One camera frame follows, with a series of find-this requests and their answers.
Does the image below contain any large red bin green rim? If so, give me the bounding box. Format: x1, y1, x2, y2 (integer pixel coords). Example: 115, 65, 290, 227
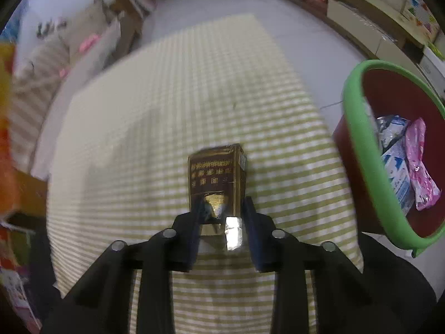
332, 59, 445, 258

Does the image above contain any brown cardboard box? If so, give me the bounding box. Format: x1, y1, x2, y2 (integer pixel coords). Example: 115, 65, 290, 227
10, 170, 47, 230

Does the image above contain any person's dark trouser leg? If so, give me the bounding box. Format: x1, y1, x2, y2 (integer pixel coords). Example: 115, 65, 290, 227
358, 231, 437, 334

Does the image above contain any pink toy wand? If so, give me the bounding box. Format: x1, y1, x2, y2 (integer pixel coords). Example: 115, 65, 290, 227
59, 33, 100, 77

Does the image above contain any pink wrapper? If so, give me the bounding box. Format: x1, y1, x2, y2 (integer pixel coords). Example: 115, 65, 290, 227
405, 117, 441, 211

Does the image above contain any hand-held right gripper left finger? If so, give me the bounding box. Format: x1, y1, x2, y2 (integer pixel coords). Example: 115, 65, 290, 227
42, 198, 206, 334

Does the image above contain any brown gold box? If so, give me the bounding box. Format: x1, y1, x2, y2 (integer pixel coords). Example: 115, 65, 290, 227
188, 143, 248, 251

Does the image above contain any long blue white carton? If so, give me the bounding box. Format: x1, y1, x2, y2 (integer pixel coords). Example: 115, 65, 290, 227
380, 139, 416, 216

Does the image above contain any white box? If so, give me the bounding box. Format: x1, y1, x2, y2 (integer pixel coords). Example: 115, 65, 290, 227
417, 45, 445, 87

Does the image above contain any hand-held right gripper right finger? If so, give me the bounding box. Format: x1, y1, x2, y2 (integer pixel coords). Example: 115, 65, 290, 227
243, 197, 411, 334

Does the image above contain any wooden television cabinet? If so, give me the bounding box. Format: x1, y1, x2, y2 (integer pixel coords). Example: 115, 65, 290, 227
271, 0, 428, 77

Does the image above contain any stack of colourful books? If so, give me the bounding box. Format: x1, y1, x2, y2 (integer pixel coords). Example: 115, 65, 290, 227
0, 226, 40, 333

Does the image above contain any white black plush toy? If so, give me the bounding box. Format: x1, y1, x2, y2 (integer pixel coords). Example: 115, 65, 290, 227
36, 19, 68, 39

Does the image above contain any chinese checkers board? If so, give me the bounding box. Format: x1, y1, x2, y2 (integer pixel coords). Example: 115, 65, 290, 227
403, 0, 440, 44

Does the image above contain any beige striped sofa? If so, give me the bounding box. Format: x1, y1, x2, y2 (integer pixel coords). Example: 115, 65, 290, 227
7, 0, 122, 136

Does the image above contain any small green item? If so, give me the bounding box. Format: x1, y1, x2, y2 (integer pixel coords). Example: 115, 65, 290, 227
427, 40, 445, 60

